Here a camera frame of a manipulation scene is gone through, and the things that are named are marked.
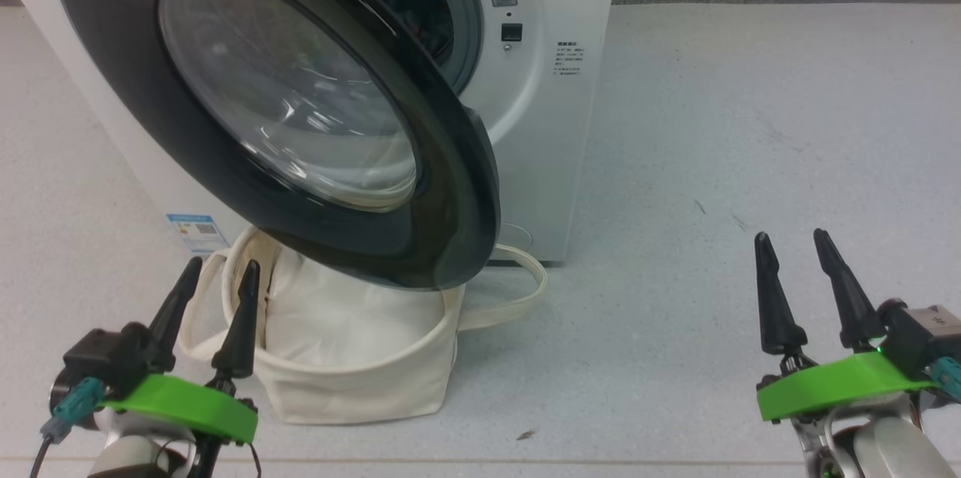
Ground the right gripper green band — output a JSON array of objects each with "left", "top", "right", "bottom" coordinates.
[{"left": 754, "top": 229, "right": 935, "bottom": 478}]

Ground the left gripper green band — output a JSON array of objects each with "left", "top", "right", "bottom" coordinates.
[{"left": 98, "top": 257, "right": 261, "bottom": 478}]

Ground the black round glass washer door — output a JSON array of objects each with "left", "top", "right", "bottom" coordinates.
[{"left": 47, "top": 0, "right": 502, "bottom": 291}]

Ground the cream canvas laundry basket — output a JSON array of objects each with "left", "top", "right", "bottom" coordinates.
[{"left": 176, "top": 227, "right": 547, "bottom": 425}]

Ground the white front-load washing machine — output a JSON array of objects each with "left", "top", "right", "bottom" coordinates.
[{"left": 0, "top": 0, "right": 622, "bottom": 265}]

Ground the grey rubber door gasket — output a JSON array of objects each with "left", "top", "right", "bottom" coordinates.
[{"left": 398, "top": 0, "right": 485, "bottom": 96}]

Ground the blue energy label sticker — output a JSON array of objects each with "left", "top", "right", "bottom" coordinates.
[{"left": 166, "top": 213, "right": 230, "bottom": 254}]

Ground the white cloth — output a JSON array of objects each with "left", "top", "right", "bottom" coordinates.
[{"left": 264, "top": 249, "right": 445, "bottom": 370}]

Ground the teal plug right camera cable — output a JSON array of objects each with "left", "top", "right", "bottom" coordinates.
[{"left": 929, "top": 356, "right": 961, "bottom": 400}]

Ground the teal plug camera cable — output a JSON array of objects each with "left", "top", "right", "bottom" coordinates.
[
  {"left": 30, "top": 377, "right": 104, "bottom": 478},
  {"left": 929, "top": 356, "right": 961, "bottom": 400}
]

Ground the teal plug left camera cable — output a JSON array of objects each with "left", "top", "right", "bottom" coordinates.
[{"left": 30, "top": 377, "right": 104, "bottom": 478}]

